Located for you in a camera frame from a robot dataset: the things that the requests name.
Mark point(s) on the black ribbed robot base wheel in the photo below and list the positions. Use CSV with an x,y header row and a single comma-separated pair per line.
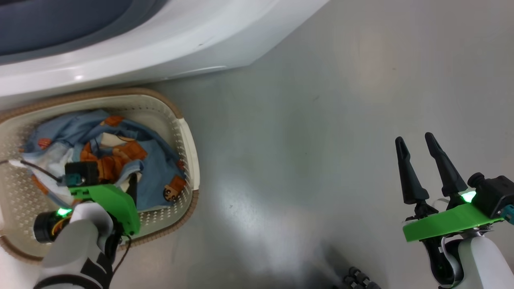
x,y
357,279

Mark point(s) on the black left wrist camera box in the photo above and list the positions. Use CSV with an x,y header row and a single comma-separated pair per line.
x,y
82,173

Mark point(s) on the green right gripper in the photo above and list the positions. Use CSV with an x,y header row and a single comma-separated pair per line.
x,y
441,224

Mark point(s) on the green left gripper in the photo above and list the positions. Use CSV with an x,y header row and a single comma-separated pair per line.
x,y
112,200

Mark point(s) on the grey rubber door gasket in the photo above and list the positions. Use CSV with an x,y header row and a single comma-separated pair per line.
x,y
60,24

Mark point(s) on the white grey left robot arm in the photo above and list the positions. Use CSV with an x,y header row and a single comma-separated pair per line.
x,y
76,245

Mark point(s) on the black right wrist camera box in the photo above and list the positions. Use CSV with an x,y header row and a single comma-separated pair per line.
x,y
494,192

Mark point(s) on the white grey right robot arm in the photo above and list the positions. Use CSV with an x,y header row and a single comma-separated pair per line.
x,y
482,265

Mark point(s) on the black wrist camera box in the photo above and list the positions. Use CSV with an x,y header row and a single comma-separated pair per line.
x,y
82,173
494,192

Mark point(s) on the cream perforated laundry basket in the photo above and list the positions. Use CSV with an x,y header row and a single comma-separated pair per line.
x,y
180,140

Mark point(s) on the white front-load washing machine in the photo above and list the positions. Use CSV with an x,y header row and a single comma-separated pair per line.
x,y
180,44

